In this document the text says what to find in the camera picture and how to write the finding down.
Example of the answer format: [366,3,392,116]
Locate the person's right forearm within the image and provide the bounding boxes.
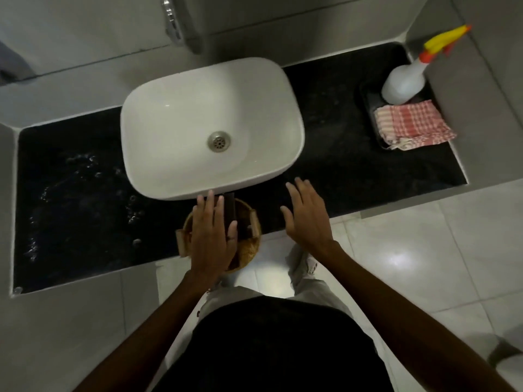
[315,240,516,392]

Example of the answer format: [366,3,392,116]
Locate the round wooden bowl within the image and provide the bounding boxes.
[176,197,262,275]

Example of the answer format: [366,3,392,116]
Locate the person's left hand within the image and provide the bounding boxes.
[190,190,239,284]

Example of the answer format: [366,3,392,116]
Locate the person's right hand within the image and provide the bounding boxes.
[280,177,333,256]

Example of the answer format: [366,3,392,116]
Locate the person's light trousers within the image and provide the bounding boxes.
[147,243,400,392]

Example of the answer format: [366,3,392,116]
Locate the chrome wall faucet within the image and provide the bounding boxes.
[160,0,187,46]

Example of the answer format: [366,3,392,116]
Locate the black plastic tray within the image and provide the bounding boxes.
[360,79,440,151]

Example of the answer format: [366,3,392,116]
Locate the white ceramic sink basin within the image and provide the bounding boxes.
[120,57,306,201]

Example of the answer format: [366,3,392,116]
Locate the red checked cloth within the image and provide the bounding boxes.
[374,99,457,151]

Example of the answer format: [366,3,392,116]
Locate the metal sink drain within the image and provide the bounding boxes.
[208,131,232,153]

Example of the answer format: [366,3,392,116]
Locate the person's black shirt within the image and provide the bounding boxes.
[152,296,395,392]

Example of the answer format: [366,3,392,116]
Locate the white spray bottle yellow nozzle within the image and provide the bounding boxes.
[381,24,473,106]

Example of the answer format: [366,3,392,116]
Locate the person's left forearm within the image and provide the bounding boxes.
[73,270,223,392]

